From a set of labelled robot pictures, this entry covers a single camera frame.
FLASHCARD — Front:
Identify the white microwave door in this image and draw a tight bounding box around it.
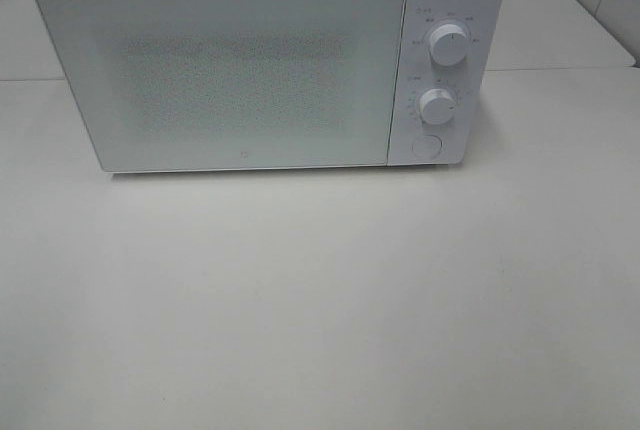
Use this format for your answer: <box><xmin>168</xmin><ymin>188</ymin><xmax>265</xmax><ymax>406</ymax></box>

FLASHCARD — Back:
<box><xmin>36</xmin><ymin>0</ymin><xmax>404</xmax><ymax>173</ymax></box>

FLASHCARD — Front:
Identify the white microwave knob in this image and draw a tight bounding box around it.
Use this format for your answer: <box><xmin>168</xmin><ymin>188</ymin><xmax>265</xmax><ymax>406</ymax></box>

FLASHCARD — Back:
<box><xmin>419</xmin><ymin>88</ymin><xmax>457</xmax><ymax>125</ymax></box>
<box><xmin>428</xmin><ymin>21</ymin><xmax>470</xmax><ymax>66</ymax></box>

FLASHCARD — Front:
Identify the white microwave oven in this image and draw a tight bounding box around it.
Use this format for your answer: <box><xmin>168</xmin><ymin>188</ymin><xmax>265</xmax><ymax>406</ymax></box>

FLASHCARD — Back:
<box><xmin>29</xmin><ymin>0</ymin><xmax>508</xmax><ymax>181</ymax></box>

